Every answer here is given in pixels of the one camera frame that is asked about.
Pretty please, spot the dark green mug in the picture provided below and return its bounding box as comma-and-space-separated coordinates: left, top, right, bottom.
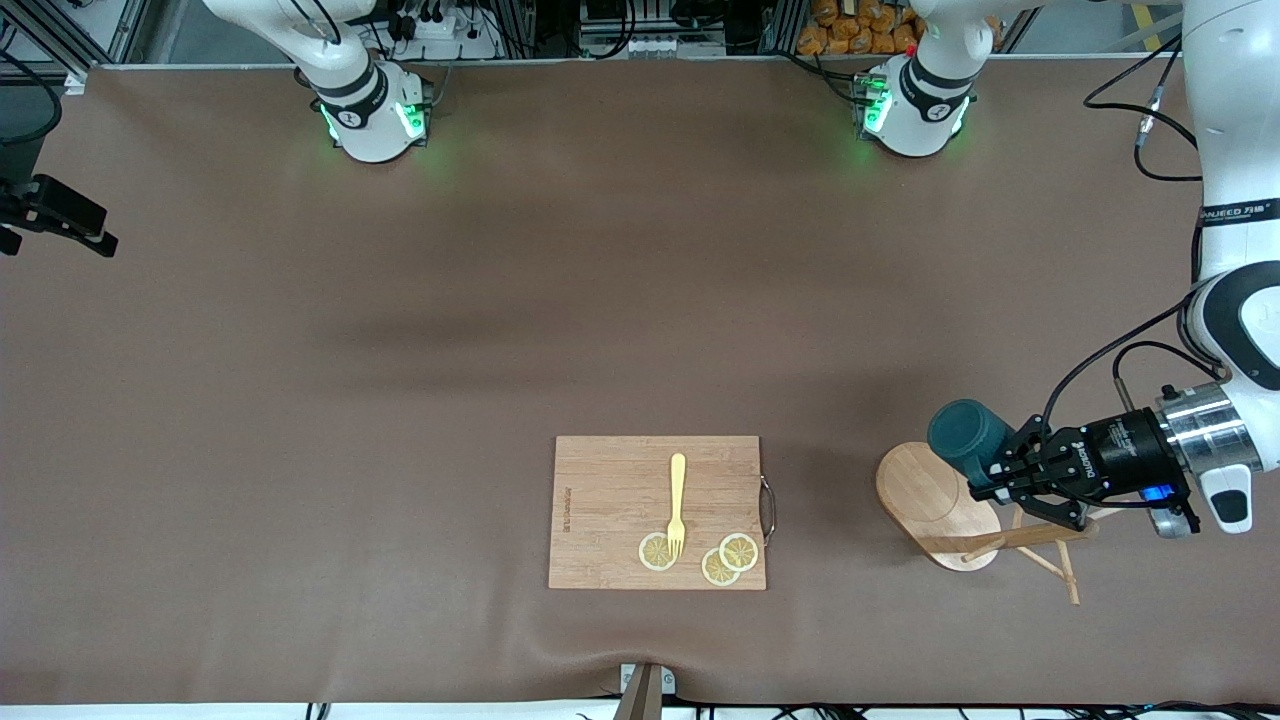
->
927, 399, 1018, 491

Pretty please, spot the white power strip with plugs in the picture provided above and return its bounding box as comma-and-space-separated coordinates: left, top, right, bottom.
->
395, 8, 501, 59

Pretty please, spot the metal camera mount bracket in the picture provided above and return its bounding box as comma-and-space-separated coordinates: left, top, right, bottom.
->
618, 662, 677, 720

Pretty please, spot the wooden mug rack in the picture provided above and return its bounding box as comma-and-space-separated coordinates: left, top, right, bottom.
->
876, 441, 1111, 606

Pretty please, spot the bag of orange snacks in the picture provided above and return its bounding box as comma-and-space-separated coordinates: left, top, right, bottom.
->
797, 0, 926, 56

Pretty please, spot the brown table cover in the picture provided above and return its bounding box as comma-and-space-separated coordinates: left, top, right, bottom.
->
0, 55, 1280, 706

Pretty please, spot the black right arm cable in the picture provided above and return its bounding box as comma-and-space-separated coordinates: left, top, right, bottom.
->
0, 50, 64, 153

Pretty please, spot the yellow plastic fork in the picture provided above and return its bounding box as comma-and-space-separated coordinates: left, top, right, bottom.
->
666, 453, 688, 559

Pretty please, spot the aluminium frame profile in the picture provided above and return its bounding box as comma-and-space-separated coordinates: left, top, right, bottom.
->
0, 0, 151, 93

